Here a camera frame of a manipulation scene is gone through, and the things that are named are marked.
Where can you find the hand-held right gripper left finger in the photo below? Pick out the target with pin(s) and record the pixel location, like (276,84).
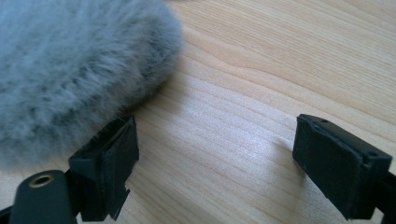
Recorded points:
(106,168)

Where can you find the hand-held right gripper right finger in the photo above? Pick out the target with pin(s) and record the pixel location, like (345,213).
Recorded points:
(339,161)

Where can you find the grey fleece mitten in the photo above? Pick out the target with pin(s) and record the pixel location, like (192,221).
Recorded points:
(71,71)

